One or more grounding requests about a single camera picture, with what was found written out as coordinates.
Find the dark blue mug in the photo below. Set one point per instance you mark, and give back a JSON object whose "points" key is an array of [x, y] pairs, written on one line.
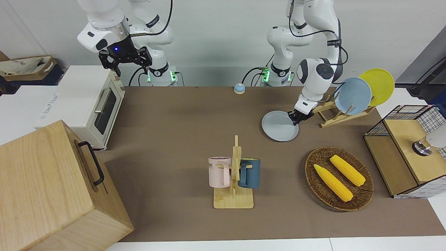
{"points": [[252, 174]]}

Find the pink mug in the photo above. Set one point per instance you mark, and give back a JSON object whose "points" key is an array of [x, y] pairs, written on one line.
{"points": [[217, 172]]}

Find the white toaster oven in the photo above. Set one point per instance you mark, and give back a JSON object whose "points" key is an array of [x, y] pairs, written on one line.
{"points": [[80, 90]]}

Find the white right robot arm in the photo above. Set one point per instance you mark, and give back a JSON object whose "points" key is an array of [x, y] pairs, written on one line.
{"points": [[104, 17]]}

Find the yellow corn cob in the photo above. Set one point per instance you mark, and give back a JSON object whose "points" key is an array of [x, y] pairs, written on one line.
{"points": [[332, 183], [348, 170]]}

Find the wooden mug rack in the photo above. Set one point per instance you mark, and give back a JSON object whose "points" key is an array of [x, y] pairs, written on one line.
{"points": [[233, 200]]}

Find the light blue plate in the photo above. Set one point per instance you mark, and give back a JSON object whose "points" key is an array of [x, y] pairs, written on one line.
{"points": [[353, 96]]}

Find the wooden plate rack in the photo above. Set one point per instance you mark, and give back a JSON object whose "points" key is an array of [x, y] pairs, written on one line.
{"points": [[331, 120]]}

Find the black background stand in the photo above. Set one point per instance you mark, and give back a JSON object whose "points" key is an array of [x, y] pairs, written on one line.
{"points": [[418, 89]]}

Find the brown table mat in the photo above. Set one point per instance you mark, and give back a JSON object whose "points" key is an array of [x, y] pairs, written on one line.
{"points": [[174, 139]]}

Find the gray round plate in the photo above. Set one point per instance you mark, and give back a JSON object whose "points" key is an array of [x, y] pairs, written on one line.
{"points": [[277, 127]]}

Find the brown box with bag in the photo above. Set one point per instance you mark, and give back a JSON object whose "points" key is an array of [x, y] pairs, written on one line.
{"points": [[41, 68]]}

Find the dark blue background object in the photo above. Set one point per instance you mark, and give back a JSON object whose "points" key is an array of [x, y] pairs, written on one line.
{"points": [[52, 78]]}

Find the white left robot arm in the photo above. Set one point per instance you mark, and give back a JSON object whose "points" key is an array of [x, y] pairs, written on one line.
{"points": [[308, 87]]}

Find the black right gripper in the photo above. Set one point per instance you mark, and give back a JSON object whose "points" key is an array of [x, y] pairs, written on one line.
{"points": [[122, 50]]}

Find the brown wicker basket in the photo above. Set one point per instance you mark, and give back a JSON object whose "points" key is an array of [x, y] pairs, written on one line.
{"points": [[320, 190]]}

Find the yellow plate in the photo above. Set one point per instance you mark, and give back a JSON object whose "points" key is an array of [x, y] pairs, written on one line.
{"points": [[381, 83]]}

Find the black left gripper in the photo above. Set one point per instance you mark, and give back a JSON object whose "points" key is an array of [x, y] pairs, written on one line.
{"points": [[303, 115]]}

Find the silver white cylindrical object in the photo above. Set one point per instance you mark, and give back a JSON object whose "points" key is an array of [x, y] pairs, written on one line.
{"points": [[422, 147]]}

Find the light wooden box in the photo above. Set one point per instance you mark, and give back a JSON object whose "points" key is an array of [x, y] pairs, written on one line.
{"points": [[45, 188]]}

